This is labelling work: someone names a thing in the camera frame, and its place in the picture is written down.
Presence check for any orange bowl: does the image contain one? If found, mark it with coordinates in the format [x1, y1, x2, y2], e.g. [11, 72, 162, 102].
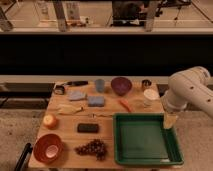
[33, 134, 63, 164]

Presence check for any yellow banana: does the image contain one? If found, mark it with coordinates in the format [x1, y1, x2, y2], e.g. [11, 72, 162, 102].
[58, 105, 83, 115]

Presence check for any grey blue cloth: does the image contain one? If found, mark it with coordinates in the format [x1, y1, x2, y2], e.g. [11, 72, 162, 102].
[68, 90, 87, 101]

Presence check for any orange carrot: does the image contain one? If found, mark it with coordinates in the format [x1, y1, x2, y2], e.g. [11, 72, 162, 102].
[119, 99, 132, 112]

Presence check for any purple bowl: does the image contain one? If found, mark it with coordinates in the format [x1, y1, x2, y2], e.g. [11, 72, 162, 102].
[111, 77, 132, 96]

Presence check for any green plastic tray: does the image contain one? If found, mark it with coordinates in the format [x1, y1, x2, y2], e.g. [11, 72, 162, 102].
[113, 113, 184, 167]

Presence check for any blue plastic cup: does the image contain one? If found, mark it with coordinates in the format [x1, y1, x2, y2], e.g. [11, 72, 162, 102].
[94, 79, 105, 93]

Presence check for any metal fork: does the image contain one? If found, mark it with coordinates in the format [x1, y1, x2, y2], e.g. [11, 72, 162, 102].
[88, 113, 113, 118]

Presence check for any bunch of dark grapes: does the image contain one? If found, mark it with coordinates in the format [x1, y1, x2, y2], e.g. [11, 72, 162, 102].
[74, 139, 107, 161]

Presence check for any small metal cup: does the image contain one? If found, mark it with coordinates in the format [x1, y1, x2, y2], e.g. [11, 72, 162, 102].
[142, 79, 152, 90]

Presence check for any orange apple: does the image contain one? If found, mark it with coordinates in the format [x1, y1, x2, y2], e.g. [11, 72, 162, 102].
[43, 114, 58, 129]

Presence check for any blue sponge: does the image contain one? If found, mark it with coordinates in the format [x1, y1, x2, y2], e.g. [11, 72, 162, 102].
[88, 96, 105, 107]

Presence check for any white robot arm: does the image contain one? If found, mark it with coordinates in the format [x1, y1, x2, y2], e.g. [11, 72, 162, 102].
[161, 66, 213, 129]

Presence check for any white plastic cup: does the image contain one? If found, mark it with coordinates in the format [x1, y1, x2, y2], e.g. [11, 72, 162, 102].
[143, 89, 159, 106]

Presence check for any black rectangular block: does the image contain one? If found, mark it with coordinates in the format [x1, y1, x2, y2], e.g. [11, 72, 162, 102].
[77, 123, 99, 133]

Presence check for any small white cup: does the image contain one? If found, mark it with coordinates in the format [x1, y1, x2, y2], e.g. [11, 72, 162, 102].
[45, 145, 59, 158]

